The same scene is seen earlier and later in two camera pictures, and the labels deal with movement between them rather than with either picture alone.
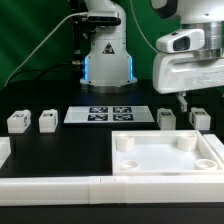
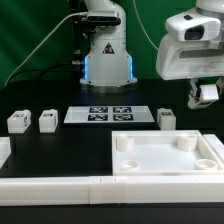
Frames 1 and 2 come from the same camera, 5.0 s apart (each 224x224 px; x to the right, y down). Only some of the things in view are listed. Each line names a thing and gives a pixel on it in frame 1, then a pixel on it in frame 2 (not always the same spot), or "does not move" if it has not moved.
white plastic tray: x=163 y=153 does not move
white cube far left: x=19 y=121 does not move
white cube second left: x=48 y=121 does not move
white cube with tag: x=199 y=118 → x=209 y=93
